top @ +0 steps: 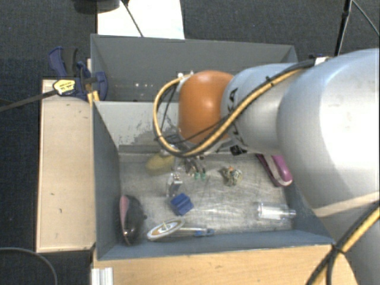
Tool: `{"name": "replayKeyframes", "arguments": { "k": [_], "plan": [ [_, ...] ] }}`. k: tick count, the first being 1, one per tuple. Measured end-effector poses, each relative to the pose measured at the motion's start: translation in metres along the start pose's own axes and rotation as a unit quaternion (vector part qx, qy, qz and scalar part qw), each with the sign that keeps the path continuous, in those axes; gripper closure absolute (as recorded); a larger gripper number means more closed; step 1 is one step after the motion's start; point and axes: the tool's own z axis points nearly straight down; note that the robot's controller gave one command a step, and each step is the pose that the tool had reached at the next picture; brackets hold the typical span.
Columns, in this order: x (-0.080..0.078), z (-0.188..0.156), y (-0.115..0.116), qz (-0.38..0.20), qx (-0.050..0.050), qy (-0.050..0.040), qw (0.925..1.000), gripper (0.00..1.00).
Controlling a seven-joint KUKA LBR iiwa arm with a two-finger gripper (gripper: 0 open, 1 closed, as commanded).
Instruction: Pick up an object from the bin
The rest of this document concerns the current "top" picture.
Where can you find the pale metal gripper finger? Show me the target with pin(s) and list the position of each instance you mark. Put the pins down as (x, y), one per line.
(177, 184)
(170, 186)

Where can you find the blue block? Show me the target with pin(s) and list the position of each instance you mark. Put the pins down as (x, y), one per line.
(181, 204)

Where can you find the yellow sponge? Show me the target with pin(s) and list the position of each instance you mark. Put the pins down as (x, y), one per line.
(157, 164)

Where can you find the multicoloured small toy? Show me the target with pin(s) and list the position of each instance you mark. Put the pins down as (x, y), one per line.
(232, 176)

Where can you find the white disc with orange rim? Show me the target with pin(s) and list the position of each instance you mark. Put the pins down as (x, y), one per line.
(164, 229)

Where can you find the black and pink toy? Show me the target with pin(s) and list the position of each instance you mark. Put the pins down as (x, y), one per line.
(133, 221)

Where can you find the clear and blue pen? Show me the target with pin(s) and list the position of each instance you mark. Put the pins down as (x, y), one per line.
(199, 232)

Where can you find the purple and white stapler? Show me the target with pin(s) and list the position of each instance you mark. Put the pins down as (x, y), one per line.
(280, 171)

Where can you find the pale wood board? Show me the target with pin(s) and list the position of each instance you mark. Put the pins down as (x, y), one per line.
(65, 165)

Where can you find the grey metal bin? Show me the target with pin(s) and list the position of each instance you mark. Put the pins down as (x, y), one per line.
(133, 67)

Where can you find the black cylinder on white bracket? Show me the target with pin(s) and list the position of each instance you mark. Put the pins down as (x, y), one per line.
(238, 150)

